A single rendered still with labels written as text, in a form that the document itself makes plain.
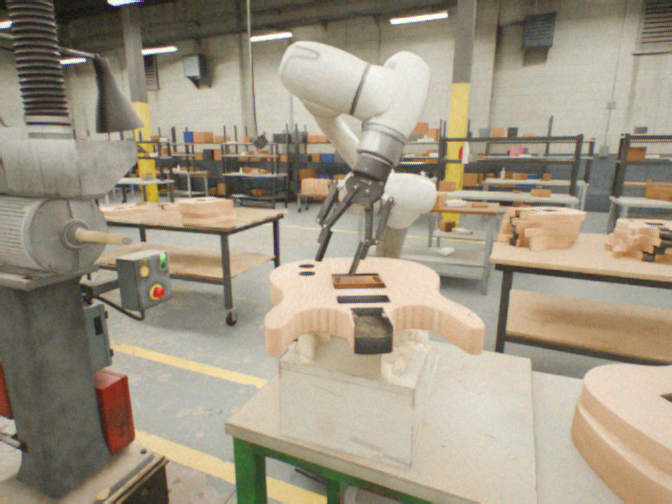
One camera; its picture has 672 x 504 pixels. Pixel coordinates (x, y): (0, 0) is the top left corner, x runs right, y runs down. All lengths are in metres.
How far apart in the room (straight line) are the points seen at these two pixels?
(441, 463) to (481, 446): 0.10
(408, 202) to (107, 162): 0.86
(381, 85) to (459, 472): 0.73
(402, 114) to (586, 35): 11.38
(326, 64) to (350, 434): 0.70
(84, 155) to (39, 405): 0.94
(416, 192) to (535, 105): 10.58
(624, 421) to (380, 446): 0.44
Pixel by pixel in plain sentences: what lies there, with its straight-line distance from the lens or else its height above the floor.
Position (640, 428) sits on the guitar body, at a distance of 0.95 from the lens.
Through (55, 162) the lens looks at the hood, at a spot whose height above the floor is 1.48.
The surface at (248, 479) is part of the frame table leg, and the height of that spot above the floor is 0.79.
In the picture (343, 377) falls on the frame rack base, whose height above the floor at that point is 1.09.
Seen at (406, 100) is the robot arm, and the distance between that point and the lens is 0.83.
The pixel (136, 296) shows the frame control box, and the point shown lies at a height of 0.98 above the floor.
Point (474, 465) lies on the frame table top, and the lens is 0.91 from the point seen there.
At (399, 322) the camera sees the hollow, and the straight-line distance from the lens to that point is 0.70.
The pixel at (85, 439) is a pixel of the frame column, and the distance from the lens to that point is 1.95.
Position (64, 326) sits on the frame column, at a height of 0.91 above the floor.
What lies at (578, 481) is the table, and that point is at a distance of 1.00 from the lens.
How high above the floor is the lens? 1.51
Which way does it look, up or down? 14 degrees down
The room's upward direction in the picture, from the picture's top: straight up
